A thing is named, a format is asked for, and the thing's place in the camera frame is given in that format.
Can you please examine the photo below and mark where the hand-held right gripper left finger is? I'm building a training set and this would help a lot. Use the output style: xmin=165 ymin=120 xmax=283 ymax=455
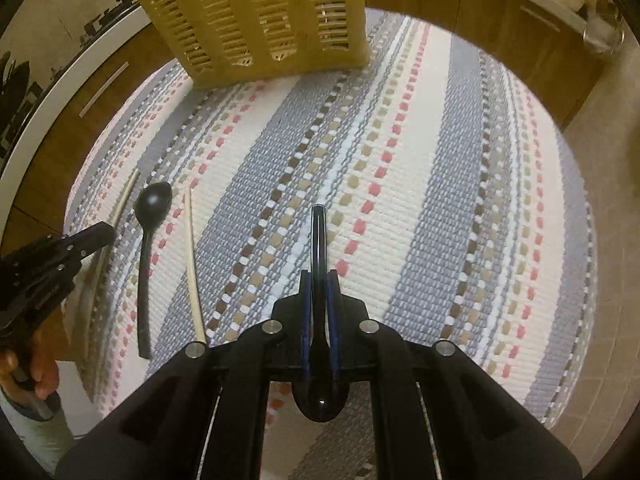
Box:
xmin=55 ymin=270 xmax=313 ymax=480

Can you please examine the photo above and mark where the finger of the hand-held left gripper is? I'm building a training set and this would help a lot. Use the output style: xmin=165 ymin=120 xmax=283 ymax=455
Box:
xmin=65 ymin=221 xmax=116 ymax=262

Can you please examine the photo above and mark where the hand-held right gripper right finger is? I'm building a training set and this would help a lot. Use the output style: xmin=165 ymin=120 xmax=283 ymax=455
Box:
xmin=327 ymin=270 xmax=583 ymax=480

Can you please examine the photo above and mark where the wooden chopstick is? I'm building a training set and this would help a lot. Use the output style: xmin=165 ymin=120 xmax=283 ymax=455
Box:
xmin=82 ymin=169 xmax=141 ymax=358
xmin=185 ymin=188 xmax=207 ymax=346

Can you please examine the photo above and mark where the black plastic spoon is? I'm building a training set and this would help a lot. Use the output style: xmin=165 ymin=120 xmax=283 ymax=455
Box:
xmin=134 ymin=181 xmax=173 ymax=360

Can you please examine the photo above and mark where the yellow slotted plastic basket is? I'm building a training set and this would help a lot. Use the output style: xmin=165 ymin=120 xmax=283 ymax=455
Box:
xmin=132 ymin=0 xmax=372 ymax=90

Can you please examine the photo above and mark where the person's left forearm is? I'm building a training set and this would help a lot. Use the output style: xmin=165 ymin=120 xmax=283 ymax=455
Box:
xmin=0 ymin=390 xmax=76 ymax=477

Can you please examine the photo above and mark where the person's left hand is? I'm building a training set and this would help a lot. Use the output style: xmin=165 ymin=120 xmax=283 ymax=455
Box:
xmin=0 ymin=331 xmax=61 ymax=401

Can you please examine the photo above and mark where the striped woven tablecloth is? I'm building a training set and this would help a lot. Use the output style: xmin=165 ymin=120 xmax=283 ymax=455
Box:
xmin=62 ymin=7 xmax=599 ymax=480

